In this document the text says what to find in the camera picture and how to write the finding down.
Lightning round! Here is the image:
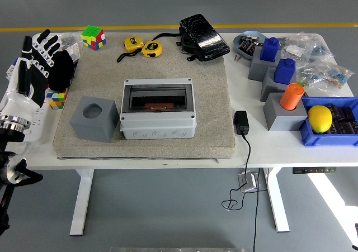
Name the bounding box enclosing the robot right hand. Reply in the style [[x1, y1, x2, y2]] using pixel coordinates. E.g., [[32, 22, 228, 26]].
[[351, 222, 358, 251]]

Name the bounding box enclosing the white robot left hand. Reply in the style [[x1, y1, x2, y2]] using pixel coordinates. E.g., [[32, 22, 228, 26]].
[[0, 29, 62, 124]]

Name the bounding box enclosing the grey electrical box with lid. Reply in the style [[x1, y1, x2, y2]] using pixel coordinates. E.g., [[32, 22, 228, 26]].
[[119, 78, 196, 140]]

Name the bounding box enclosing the orange cylinder battery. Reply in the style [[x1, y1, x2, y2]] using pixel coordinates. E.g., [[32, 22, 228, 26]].
[[279, 83, 305, 111], [144, 102, 175, 112]]

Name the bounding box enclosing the silver metal box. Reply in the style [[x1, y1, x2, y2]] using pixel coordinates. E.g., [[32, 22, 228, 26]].
[[237, 171, 257, 193]]

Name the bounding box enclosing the white power strip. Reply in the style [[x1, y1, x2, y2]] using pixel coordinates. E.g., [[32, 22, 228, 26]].
[[25, 106, 51, 145]]

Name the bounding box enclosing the white circuit breaker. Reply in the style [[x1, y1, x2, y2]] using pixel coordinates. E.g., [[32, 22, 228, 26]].
[[5, 58, 22, 78]]

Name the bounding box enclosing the small colourful puzzle cube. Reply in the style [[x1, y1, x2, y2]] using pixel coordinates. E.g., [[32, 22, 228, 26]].
[[45, 87, 69, 110]]

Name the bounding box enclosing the black cloth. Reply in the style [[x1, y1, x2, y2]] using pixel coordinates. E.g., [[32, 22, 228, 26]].
[[47, 50, 79, 92]]

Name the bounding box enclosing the black table control panel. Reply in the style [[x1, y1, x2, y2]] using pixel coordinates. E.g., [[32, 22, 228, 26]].
[[292, 167, 337, 175]]

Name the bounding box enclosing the grey block with round hole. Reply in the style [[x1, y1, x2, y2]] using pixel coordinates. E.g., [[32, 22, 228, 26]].
[[69, 96, 120, 144], [262, 92, 308, 132]]

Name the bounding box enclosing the white table leg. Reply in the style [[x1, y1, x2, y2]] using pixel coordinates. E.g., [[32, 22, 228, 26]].
[[69, 168, 95, 236], [264, 167, 291, 233]]

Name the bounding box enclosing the clear bag of dark parts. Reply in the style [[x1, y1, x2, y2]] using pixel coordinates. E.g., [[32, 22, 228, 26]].
[[57, 32, 84, 63]]

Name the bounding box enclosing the blue plastic bin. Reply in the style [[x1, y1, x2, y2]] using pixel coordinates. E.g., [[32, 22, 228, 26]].
[[298, 96, 358, 148]]

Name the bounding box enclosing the large colourful puzzle cube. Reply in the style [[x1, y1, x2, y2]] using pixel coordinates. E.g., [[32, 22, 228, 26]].
[[81, 25, 107, 51]]

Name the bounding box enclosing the yellow lemon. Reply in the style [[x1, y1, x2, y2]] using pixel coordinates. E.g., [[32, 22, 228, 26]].
[[307, 105, 333, 134]]

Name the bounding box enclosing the grey-brown mat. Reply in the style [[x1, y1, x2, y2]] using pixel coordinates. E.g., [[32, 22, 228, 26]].
[[52, 33, 236, 160]]

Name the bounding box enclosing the large clear bag of parts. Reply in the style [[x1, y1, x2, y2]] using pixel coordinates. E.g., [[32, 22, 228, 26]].
[[296, 59, 355, 91]]

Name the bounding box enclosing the black power adapter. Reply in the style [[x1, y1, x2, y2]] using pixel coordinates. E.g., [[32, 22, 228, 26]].
[[233, 110, 250, 136]]

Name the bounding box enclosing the grey block holder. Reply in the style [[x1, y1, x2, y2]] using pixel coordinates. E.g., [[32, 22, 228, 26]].
[[248, 46, 281, 82], [260, 66, 297, 103]]

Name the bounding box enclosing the blue plastic block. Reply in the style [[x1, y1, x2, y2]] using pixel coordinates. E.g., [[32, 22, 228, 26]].
[[260, 36, 282, 62], [273, 58, 296, 85]]

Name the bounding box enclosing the clear bag of blue parts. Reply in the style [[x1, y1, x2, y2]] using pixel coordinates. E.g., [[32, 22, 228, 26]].
[[312, 44, 336, 67]]

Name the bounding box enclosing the clear bag with white label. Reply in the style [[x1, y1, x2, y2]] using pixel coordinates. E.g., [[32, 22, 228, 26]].
[[280, 31, 319, 64]]

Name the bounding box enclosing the black zip pouch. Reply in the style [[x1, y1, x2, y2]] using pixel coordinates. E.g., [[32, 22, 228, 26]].
[[152, 13, 230, 62]]

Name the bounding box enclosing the blue-grey dish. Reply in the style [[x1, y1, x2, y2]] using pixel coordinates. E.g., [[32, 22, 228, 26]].
[[233, 30, 269, 60]]

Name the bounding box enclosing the white switch module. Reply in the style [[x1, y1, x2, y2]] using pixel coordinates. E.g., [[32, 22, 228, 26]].
[[68, 43, 82, 63]]

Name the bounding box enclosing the hanging black cable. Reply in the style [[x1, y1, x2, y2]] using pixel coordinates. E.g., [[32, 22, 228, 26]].
[[253, 167, 271, 252]]

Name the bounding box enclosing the yellow tape measure with strap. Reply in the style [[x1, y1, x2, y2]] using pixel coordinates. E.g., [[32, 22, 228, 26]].
[[116, 36, 145, 63]]

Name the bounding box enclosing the thin black adapter cord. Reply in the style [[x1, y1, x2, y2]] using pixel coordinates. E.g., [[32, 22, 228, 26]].
[[221, 133, 252, 211]]

